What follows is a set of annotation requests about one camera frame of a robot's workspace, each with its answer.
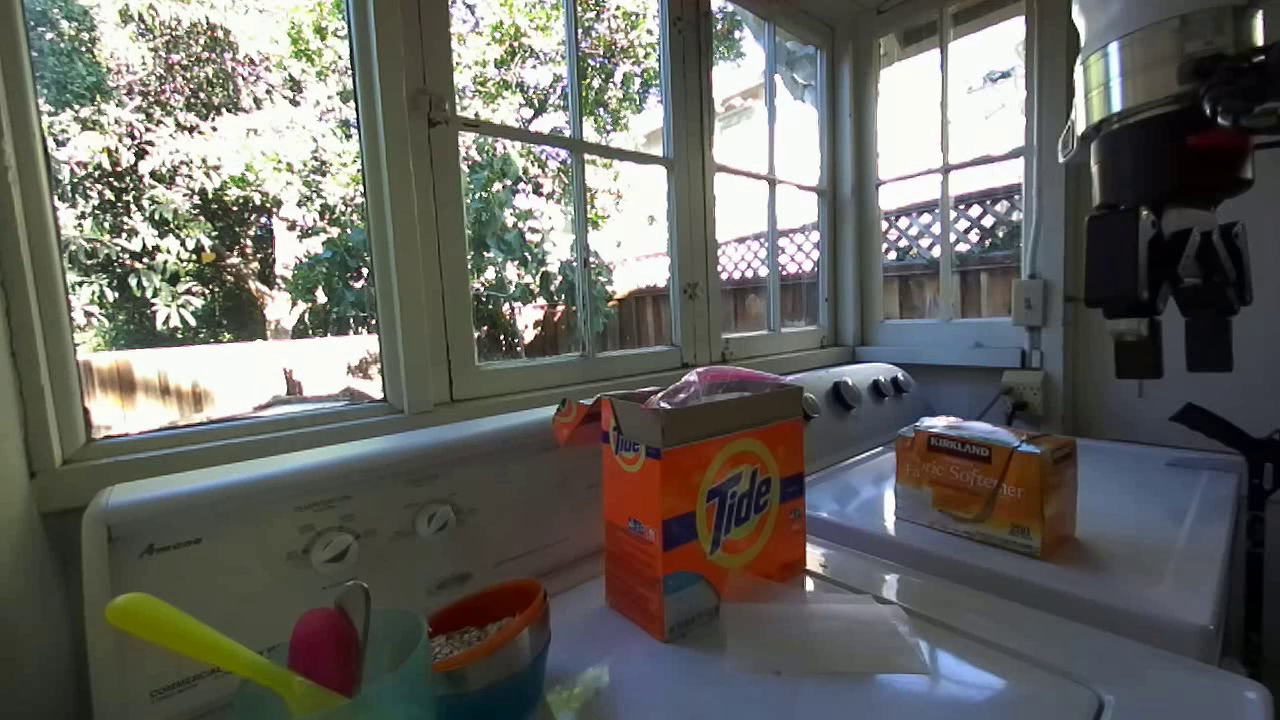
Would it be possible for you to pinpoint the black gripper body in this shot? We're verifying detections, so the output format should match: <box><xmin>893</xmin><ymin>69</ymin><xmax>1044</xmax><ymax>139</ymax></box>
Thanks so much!
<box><xmin>1084</xmin><ymin>125</ymin><xmax>1254</xmax><ymax>378</ymax></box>

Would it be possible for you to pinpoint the yellow fabric softener box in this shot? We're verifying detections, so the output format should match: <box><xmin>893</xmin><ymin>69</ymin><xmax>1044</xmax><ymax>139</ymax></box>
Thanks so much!
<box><xmin>893</xmin><ymin>416</ymin><xmax>1076</xmax><ymax>554</ymax></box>

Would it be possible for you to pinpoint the orange Tide detergent box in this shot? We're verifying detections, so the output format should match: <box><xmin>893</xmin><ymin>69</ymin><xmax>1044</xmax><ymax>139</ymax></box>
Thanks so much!
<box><xmin>551</xmin><ymin>384</ymin><xmax>810</xmax><ymax>640</ymax></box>

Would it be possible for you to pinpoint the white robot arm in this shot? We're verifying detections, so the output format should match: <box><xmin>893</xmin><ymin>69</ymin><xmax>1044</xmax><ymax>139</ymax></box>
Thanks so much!
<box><xmin>1062</xmin><ymin>0</ymin><xmax>1280</xmax><ymax>378</ymax></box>

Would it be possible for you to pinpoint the white washing machine left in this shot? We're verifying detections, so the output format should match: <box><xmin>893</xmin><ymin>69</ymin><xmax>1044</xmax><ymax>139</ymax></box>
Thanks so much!
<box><xmin>82</xmin><ymin>412</ymin><xmax>1275</xmax><ymax>720</ymax></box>

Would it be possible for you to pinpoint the black stand at right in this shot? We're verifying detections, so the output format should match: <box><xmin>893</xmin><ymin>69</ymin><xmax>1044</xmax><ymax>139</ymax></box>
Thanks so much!
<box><xmin>1171</xmin><ymin>403</ymin><xmax>1280</xmax><ymax>674</ymax></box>

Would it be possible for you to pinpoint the pink plastic bag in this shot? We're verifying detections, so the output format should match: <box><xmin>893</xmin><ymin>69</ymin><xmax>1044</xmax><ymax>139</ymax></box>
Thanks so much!
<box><xmin>649</xmin><ymin>364</ymin><xmax>779</xmax><ymax>407</ymax></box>

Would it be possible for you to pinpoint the orange and blue bowl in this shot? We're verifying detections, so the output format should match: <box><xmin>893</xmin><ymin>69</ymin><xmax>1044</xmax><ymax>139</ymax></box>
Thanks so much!
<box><xmin>427</xmin><ymin>578</ymin><xmax>551</xmax><ymax>720</ymax></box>

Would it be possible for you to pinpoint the teal plastic cup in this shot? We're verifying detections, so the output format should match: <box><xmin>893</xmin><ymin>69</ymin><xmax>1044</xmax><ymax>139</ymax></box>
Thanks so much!
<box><xmin>224</xmin><ymin>602</ymin><xmax>446</xmax><ymax>720</ymax></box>

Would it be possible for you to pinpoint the pink plastic spoon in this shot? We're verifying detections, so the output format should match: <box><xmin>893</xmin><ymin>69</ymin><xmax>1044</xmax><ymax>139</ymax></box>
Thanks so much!
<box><xmin>288</xmin><ymin>606</ymin><xmax>361</xmax><ymax>697</ymax></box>

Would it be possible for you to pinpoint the yellow plastic spoon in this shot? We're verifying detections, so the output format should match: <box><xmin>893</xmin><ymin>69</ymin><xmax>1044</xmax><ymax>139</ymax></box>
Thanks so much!
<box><xmin>106</xmin><ymin>593</ymin><xmax>344</xmax><ymax>720</ymax></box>

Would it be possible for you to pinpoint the wall power outlet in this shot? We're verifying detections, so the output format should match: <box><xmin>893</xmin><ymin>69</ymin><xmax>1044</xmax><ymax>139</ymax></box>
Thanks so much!
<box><xmin>1014</xmin><ymin>276</ymin><xmax>1049</xmax><ymax>333</ymax></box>

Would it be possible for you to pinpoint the white window frame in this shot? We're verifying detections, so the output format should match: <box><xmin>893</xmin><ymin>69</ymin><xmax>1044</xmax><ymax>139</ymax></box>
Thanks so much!
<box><xmin>0</xmin><ymin>0</ymin><xmax>1049</xmax><ymax>513</ymax></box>

